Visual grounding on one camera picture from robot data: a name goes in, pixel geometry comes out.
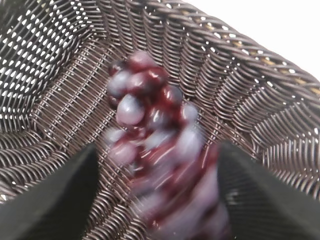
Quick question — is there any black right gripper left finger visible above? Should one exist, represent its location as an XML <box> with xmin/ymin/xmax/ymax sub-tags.
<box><xmin>0</xmin><ymin>143</ymin><xmax>99</xmax><ymax>240</ymax></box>

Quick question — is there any purple grape bunch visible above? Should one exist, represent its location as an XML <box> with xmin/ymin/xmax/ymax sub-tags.
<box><xmin>105</xmin><ymin>51</ymin><xmax>231</xmax><ymax>240</ymax></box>

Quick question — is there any dark woven wicker basket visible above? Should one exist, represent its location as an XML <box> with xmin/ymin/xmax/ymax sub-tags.
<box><xmin>0</xmin><ymin>0</ymin><xmax>320</xmax><ymax>240</ymax></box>

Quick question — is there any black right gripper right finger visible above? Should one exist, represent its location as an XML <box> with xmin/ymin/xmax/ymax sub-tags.
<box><xmin>217</xmin><ymin>141</ymin><xmax>320</xmax><ymax>240</ymax></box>

